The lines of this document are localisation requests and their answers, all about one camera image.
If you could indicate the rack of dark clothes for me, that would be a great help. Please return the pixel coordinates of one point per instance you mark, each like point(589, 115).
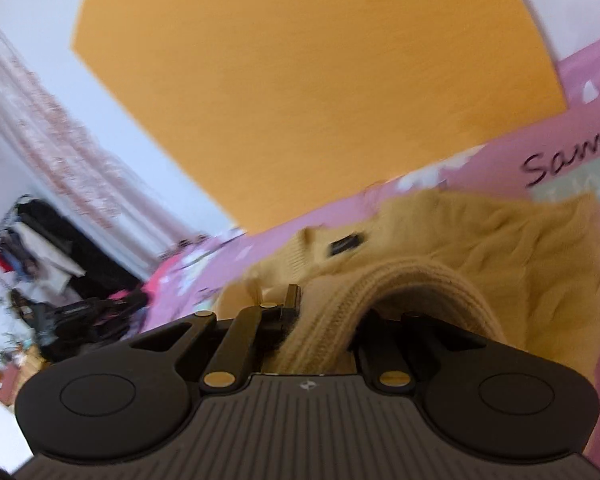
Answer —
point(45, 245)

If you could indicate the reddish brown box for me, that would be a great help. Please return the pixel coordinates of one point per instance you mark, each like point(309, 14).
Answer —
point(10, 380)

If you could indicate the red cloth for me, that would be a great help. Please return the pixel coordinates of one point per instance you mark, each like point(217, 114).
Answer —
point(159, 280)

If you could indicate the orange wooden headboard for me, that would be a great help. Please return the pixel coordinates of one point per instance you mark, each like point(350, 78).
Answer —
point(305, 85)

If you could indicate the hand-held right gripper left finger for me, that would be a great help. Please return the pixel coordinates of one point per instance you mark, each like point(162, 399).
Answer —
point(292, 305)

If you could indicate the pale patterned curtain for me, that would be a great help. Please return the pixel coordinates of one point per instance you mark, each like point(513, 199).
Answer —
point(55, 125)

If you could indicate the pink floral printed bed sheet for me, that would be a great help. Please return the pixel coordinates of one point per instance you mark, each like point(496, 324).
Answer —
point(505, 170)

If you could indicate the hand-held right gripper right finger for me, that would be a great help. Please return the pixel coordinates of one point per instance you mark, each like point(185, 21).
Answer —
point(380, 332)

